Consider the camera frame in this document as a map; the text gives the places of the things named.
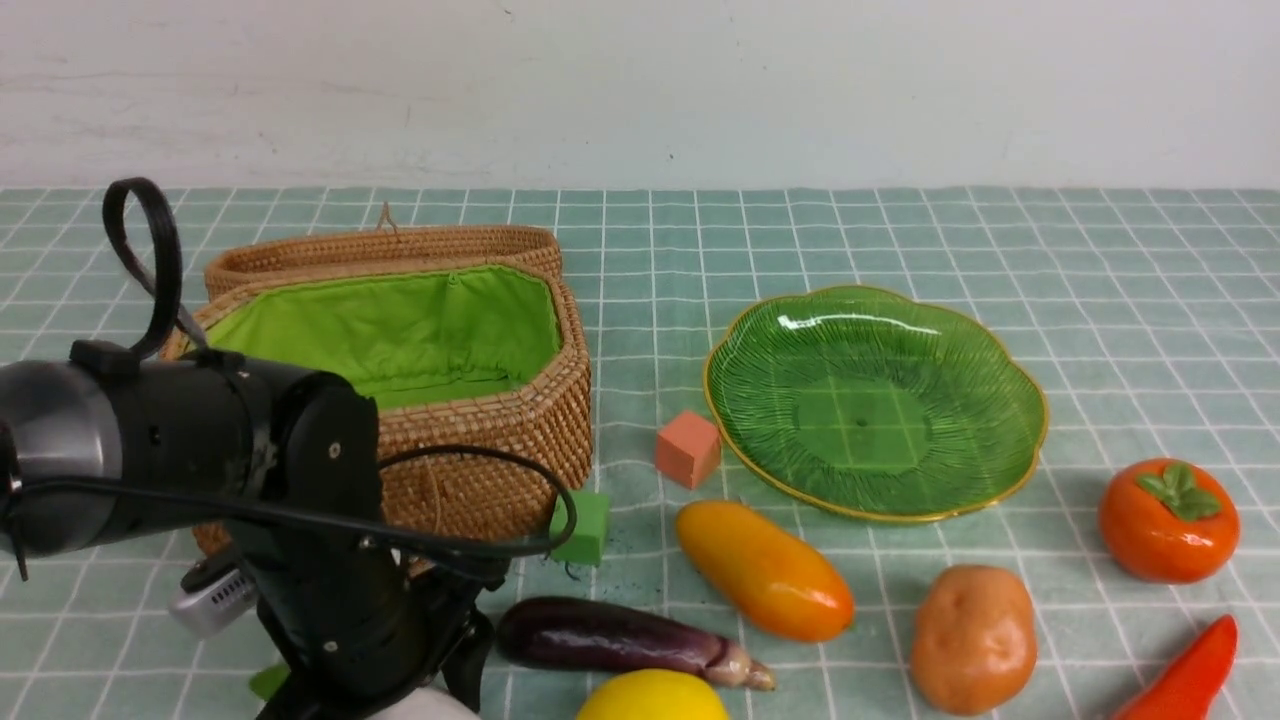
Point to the brown toy potato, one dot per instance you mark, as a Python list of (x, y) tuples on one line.
[(975, 644)]

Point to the orange toy carrot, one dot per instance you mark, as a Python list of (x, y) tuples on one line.
[(1191, 682)]

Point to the green glass leaf plate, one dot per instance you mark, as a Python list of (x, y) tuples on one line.
[(873, 406)]

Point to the white toy radish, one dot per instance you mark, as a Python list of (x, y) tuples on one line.
[(428, 703)]

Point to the yellow toy lemon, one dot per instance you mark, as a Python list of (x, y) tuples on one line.
[(654, 694)]

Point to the green foam cube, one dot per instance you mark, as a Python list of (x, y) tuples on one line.
[(586, 544)]

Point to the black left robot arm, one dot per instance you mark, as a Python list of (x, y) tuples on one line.
[(104, 448)]

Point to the woven rattan basket lid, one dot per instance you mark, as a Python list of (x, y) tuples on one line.
[(527, 244)]

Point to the orange foam cube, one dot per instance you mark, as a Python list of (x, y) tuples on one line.
[(688, 450)]

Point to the orange yellow toy mango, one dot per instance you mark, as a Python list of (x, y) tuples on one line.
[(776, 580)]

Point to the orange toy persimmon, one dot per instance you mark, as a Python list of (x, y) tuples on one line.
[(1166, 521)]

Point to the purple toy eggplant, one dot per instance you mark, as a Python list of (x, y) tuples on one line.
[(569, 634)]

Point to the woven rattan basket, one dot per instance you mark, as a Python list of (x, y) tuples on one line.
[(485, 353)]

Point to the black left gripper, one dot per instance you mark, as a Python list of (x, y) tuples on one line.
[(357, 633)]

